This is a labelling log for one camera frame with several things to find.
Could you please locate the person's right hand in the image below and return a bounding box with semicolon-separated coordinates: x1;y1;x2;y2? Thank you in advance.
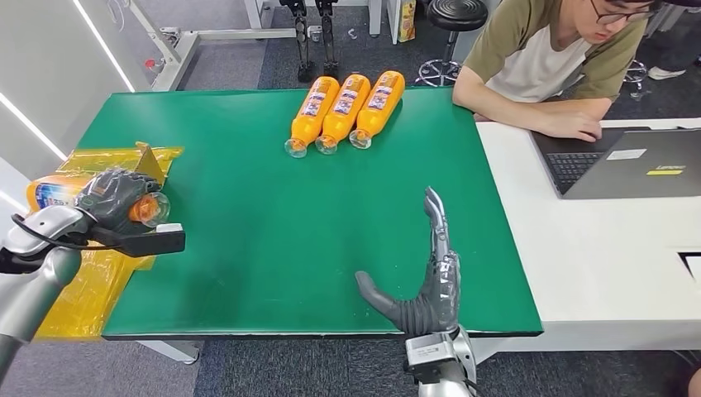
541;110;603;144

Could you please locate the person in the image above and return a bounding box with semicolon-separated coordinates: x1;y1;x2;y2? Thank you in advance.
452;0;653;144

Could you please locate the green table mat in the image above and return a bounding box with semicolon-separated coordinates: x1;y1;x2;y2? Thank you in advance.
76;87;545;342

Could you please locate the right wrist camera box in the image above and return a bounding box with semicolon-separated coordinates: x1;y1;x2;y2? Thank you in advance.
403;331;460;385

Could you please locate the black robot leg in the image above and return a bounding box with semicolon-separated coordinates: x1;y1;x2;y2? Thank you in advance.
279;0;317;84
315;0;341;78

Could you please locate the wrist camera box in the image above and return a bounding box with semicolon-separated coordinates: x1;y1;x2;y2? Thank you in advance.
88;222;187;259
403;331;460;385

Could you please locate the yellow plastic wrapped box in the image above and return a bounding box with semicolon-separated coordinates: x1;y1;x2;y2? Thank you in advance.
31;141;185;342

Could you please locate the white shoe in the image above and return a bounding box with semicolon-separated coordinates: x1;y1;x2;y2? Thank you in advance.
647;65;687;82

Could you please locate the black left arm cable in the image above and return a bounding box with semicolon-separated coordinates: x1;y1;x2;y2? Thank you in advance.
11;213;113;252

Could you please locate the white table foot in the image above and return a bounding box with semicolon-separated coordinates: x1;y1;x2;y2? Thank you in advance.
136;340;200;366

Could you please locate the orange bottle with blue label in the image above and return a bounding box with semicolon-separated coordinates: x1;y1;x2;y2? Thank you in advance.
26;174;172;229

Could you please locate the orange juice bottle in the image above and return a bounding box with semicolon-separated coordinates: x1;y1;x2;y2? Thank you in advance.
284;76;341;160
349;69;407;150
315;74;372;155

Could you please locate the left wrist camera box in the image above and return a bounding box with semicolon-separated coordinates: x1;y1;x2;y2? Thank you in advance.
88;222;187;259

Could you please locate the chrome stool base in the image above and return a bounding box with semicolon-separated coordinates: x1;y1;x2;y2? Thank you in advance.
624;59;651;100

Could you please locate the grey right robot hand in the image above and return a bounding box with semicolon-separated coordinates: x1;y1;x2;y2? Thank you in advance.
355;187;461;337

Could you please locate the yellow printed carton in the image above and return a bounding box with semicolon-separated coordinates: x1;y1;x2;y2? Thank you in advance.
398;0;417;44

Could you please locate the grey laptop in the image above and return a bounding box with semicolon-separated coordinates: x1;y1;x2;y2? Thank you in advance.
530;127;701;201

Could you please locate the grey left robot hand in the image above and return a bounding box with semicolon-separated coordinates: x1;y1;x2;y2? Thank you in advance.
74;168;163;237

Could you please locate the white metal frame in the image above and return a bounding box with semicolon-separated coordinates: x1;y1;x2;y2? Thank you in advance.
126;0;325;93

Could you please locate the black round stool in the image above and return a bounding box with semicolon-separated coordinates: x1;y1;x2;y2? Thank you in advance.
415;0;489;88

